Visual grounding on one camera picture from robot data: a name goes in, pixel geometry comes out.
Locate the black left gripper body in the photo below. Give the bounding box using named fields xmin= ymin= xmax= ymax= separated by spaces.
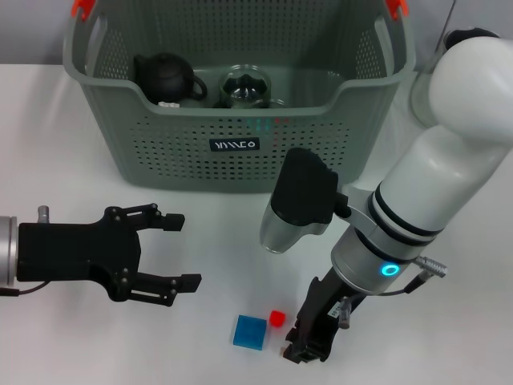
xmin=16 ymin=205 xmax=143 ymax=302

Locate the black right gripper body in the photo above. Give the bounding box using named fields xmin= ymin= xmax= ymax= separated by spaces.
xmin=294 ymin=267 xmax=368 ymax=347

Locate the blue four-stud brick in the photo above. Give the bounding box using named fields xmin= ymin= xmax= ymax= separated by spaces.
xmin=232 ymin=314 xmax=268 ymax=352

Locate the grey-green perforated storage bin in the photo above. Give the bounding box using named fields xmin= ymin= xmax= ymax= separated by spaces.
xmin=63 ymin=0 xmax=416 ymax=193

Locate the dark clay teapot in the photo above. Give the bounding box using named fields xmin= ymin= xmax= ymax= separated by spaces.
xmin=134 ymin=51 xmax=208 ymax=106

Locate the left arm cable with connector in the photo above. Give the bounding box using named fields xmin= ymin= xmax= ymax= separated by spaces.
xmin=0 ymin=205 xmax=51 ymax=298

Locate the arm cable with connector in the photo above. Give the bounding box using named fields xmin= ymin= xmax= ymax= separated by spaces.
xmin=338 ymin=256 xmax=448 ymax=330
xmin=0 ymin=205 xmax=51 ymax=298

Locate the right arm cable with connector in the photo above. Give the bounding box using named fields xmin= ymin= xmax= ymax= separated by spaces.
xmin=338 ymin=256 xmax=448 ymax=330

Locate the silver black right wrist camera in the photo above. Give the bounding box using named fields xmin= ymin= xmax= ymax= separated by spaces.
xmin=259 ymin=147 xmax=349 ymax=254

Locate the orange bin handle clip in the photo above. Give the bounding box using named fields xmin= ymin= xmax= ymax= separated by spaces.
xmin=71 ymin=0 xmax=96 ymax=20
xmin=385 ymin=0 xmax=409 ymax=20

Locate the glass pitcher with black handle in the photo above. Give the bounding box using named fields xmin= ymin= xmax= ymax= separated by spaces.
xmin=409 ymin=26 xmax=502 ymax=125

